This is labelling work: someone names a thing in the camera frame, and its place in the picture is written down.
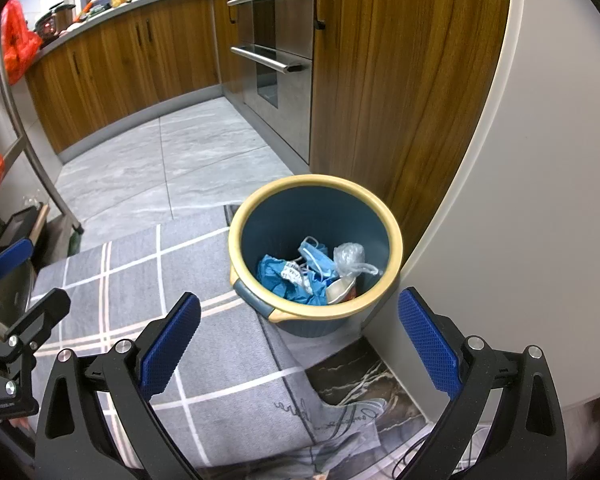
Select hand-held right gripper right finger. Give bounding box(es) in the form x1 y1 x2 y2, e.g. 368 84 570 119
397 287 568 480

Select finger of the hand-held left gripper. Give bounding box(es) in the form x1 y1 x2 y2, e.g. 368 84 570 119
0 237 35 281
1 287 72 357

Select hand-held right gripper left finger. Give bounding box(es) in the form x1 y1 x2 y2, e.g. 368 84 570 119
34 291 203 480

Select crushed red white paper cup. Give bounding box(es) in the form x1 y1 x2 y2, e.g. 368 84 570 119
326 275 358 305

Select clear plastic bag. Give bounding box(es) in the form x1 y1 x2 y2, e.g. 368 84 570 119
333 242 382 278

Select blue white packet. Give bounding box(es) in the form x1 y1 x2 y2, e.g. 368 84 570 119
256 254 331 307

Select blue face mask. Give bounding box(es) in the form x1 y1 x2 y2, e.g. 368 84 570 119
297 236 342 281

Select blue bin with yellow rim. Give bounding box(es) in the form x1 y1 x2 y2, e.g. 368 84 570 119
228 174 404 337

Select black box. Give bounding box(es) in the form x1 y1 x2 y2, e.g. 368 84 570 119
0 205 43 248

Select dark round pan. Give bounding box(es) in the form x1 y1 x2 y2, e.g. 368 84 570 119
0 260 36 331

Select wooden board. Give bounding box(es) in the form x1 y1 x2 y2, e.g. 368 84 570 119
30 202 51 246

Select grey checked blanket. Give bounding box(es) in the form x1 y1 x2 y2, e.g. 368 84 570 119
27 205 391 480

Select metal rack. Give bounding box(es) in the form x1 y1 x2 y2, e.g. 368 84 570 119
0 10 86 241

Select wooden kitchen base cabinets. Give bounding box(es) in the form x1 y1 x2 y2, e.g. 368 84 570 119
25 0 241 156

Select black pressure cooker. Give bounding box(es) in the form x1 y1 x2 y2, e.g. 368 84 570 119
34 2 77 38

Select tall wooden cabinet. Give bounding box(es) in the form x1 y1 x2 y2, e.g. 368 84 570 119
310 0 513 261

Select stainless steel oven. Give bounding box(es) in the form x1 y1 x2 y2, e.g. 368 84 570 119
225 0 316 166

